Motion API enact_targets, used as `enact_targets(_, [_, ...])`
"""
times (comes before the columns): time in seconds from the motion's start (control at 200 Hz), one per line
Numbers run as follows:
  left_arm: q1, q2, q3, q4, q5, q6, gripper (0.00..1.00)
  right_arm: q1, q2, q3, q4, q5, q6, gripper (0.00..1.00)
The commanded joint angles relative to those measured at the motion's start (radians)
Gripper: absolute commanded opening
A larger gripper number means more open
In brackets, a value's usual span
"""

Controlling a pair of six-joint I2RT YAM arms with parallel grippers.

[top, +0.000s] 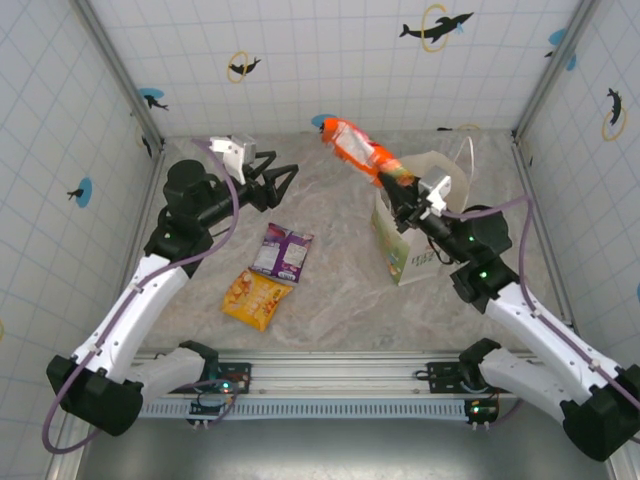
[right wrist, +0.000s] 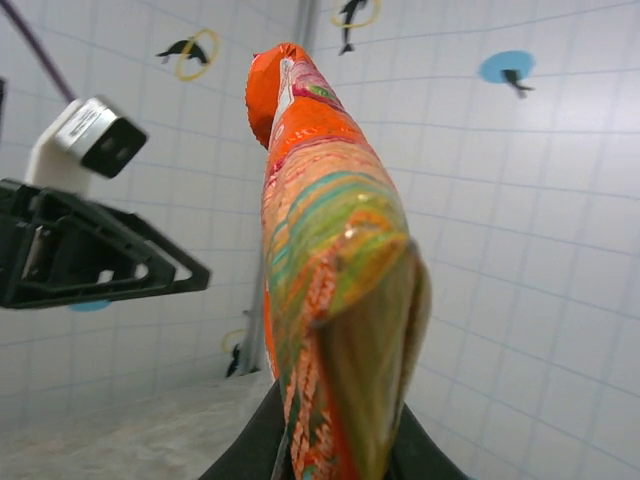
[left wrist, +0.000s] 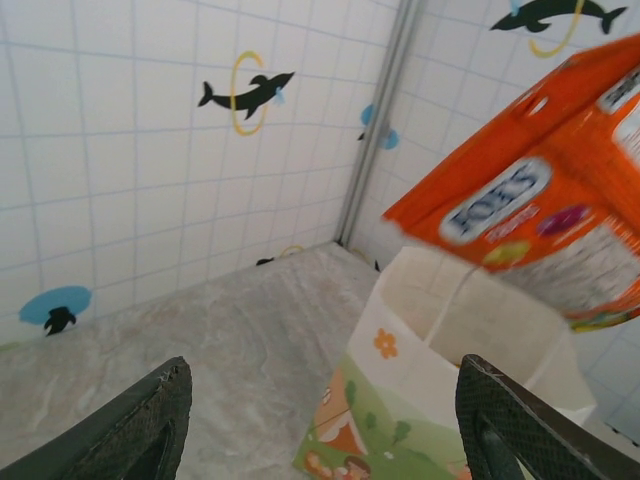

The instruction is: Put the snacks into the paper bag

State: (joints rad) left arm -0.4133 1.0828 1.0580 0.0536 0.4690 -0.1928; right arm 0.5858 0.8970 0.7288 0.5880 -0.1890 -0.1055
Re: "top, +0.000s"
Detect orange red snack bag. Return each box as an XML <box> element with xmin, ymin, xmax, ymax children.
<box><xmin>321</xmin><ymin>117</ymin><xmax>417</xmax><ymax>190</ymax></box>

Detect white paper bag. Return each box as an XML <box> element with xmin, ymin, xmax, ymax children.
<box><xmin>370</xmin><ymin>135</ymin><xmax>476</xmax><ymax>287</ymax></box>

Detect purple snack bag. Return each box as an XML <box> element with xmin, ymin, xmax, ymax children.
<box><xmin>249</xmin><ymin>222</ymin><xmax>315</xmax><ymax>285</ymax></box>

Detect yellow snack bag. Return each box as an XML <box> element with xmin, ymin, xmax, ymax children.
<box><xmin>220</xmin><ymin>268</ymin><xmax>295</xmax><ymax>332</ymax></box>

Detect right black controller box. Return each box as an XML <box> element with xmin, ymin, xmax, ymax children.
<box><xmin>463</xmin><ymin>397</ymin><xmax>500</xmax><ymax>431</ymax></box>

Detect black controller box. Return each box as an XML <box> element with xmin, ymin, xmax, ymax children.
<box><xmin>463</xmin><ymin>397</ymin><xmax>500</xmax><ymax>431</ymax></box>
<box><xmin>187</xmin><ymin>382</ymin><xmax>237</xmax><ymax>431</ymax></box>

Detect left black controller box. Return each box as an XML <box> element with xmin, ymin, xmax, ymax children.
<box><xmin>187</xmin><ymin>382</ymin><xmax>237</xmax><ymax>431</ymax></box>

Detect grey metal sheet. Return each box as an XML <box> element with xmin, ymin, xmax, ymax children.
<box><xmin>74</xmin><ymin>415</ymin><xmax>617</xmax><ymax>480</ymax></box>

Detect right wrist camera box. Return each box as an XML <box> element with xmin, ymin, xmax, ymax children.
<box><xmin>417</xmin><ymin>167</ymin><xmax>452</xmax><ymax>217</ymax></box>

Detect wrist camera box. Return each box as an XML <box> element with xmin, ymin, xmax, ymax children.
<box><xmin>417</xmin><ymin>167</ymin><xmax>452</xmax><ymax>217</ymax></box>
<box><xmin>209</xmin><ymin>134</ymin><xmax>257</xmax><ymax>185</ymax></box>

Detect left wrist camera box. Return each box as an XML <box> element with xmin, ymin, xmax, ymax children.
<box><xmin>209</xmin><ymin>134</ymin><xmax>257</xmax><ymax>185</ymax></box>

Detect aluminium table side rail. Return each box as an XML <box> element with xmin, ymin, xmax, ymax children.
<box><xmin>510</xmin><ymin>138</ymin><xmax>587</xmax><ymax>357</ymax></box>
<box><xmin>102</xmin><ymin>147</ymin><xmax>167</xmax><ymax>357</ymax></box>

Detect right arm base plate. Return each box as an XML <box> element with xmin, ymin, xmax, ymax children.
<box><xmin>424</xmin><ymin>360</ymin><xmax>484</xmax><ymax>395</ymax></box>

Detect aluminium frame post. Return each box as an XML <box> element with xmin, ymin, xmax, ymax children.
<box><xmin>512</xmin><ymin>0</ymin><xmax>601</xmax><ymax>141</ymax></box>
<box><xmin>69</xmin><ymin>0</ymin><xmax>167</xmax><ymax>151</ymax></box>

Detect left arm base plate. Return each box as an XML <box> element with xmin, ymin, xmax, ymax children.
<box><xmin>207</xmin><ymin>362</ymin><xmax>253</xmax><ymax>396</ymax></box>

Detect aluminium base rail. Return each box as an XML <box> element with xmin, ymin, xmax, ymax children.
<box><xmin>129</xmin><ymin>349</ymin><xmax>621</xmax><ymax>401</ymax></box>

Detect white slotted cable duct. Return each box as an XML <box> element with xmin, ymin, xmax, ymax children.
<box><xmin>137</xmin><ymin>399</ymin><xmax>474</xmax><ymax>420</ymax></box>

